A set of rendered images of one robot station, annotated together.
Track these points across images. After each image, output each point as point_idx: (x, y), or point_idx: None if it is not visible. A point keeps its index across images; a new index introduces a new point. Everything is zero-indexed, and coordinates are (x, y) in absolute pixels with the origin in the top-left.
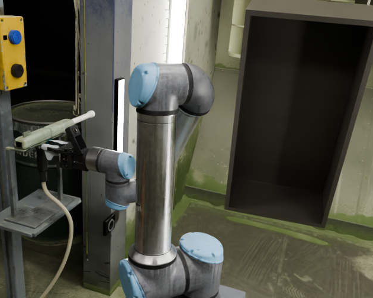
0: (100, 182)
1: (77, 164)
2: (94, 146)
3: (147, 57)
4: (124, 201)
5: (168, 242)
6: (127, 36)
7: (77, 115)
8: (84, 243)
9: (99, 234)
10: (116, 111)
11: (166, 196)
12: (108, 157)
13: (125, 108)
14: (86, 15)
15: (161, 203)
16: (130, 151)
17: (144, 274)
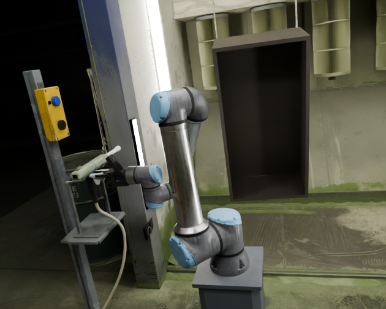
0: (134, 200)
1: (119, 182)
2: None
3: (147, 100)
4: (160, 201)
5: (201, 214)
6: (131, 87)
7: (105, 153)
8: (132, 252)
9: (141, 241)
10: (135, 143)
11: (192, 181)
12: (141, 170)
13: (140, 140)
14: (98, 78)
15: (190, 187)
16: None
17: (189, 241)
